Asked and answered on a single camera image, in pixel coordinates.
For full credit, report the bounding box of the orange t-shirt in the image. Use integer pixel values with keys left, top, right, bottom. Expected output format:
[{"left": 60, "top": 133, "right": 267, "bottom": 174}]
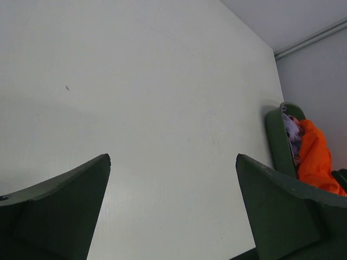
[{"left": 298, "top": 119, "right": 346, "bottom": 197}]

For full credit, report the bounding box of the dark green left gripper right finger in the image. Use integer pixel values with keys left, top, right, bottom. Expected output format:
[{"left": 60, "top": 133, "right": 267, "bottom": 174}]
[{"left": 235, "top": 154, "right": 346, "bottom": 259}]

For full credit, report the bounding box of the grey-green plastic laundry bin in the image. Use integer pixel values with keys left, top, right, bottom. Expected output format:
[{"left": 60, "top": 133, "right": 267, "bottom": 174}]
[{"left": 265, "top": 102, "right": 306, "bottom": 179}]

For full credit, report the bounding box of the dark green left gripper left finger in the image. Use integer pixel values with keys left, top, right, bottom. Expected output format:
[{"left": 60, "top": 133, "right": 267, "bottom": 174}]
[{"left": 1, "top": 154, "right": 111, "bottom": 259}]

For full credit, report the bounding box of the aluminium frame rail right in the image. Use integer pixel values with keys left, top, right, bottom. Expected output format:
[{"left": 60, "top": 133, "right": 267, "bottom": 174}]
[{"left": 274, "top": 17, "right": 347, "bottom": 61}]

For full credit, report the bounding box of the lavender crumpled t-shirt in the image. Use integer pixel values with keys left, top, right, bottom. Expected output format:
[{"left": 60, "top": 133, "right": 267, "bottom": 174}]
[{"left": 282, "top": 113, "right": 303, "bottom": 159}]

